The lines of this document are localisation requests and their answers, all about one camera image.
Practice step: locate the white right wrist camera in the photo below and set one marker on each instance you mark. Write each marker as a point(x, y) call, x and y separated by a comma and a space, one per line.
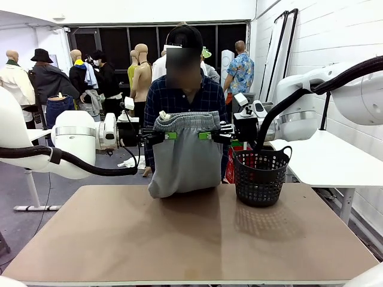
point(241, 100)

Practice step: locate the white head-mounted camera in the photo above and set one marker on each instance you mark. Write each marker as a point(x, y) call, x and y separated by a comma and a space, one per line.
point(172, 47)

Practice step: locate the black camera stand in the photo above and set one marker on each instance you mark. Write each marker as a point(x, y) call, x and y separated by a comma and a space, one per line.
point(324, 113)

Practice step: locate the person in navy plaid shirt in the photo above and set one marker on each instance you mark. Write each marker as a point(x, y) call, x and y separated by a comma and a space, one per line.
point(179, 100)

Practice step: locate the white tower fan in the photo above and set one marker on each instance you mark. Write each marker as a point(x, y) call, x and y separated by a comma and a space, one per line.
point(226, 65)

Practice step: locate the mannequin in yellow-green top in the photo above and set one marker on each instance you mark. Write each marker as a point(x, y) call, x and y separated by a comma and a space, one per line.
point(132, 73)

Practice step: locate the black cap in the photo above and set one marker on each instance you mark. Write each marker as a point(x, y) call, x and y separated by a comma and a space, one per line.
point(184, 37)

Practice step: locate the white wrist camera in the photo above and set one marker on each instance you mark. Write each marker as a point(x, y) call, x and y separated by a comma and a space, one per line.
point(241, 100)
point(129, 103)

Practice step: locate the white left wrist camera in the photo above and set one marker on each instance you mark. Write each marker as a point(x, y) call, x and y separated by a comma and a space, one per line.
point(129, 103)

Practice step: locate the mannequin in blue floral shirt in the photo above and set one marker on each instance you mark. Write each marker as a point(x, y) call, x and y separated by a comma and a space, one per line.
point(242, 71)

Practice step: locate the bare beige mannequin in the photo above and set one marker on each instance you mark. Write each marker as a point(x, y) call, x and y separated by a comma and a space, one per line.
point(143, 77)

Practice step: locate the black framed white panel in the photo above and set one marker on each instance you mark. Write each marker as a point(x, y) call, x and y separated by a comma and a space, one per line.
point(273, 59)
point(291, 45)

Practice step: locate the mannequin in cream jacket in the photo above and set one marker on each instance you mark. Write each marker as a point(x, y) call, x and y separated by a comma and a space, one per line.
point(15, 80)

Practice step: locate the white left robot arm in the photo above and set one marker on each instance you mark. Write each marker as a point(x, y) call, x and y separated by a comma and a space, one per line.
point(74, 140)

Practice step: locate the blue jeans on form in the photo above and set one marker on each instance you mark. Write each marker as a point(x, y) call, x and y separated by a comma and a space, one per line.
point(58, 109)

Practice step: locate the grey bin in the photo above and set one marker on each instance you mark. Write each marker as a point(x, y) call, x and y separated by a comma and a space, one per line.
point(249, 98)

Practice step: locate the white desk with leg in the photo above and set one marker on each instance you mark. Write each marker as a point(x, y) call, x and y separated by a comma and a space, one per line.
point(30, 191)

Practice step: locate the grey training pants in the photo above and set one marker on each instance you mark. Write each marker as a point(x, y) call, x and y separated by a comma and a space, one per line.
point(185, 164)

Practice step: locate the mannequin in dark coat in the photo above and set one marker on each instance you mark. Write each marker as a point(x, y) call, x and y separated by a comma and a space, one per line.
point(51, 80)

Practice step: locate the white side table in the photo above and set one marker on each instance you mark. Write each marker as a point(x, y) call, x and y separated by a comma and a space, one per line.
point(335, 164)

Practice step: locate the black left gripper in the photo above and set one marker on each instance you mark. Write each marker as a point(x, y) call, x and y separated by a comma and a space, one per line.
point(128, 134)

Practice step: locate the green hat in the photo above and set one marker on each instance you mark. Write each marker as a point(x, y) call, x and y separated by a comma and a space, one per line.
point(206, 53)

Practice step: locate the black bucket hat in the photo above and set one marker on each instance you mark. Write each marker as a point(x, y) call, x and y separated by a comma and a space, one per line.
point(42, 56)

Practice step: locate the black perforated plastic basket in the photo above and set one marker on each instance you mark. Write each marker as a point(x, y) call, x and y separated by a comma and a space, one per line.
point(258, 179)

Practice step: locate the mannequin with yellow collar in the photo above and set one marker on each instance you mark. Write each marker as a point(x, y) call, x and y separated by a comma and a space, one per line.
point(80, 74)

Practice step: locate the masked person in black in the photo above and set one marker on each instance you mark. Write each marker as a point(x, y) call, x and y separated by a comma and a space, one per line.
point(107, 80)

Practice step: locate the white cloth on floor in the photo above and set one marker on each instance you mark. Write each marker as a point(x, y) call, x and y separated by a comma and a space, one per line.
point(128, 163)

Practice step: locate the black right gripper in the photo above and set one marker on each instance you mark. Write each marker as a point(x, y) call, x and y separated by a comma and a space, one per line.
point(245, 128)

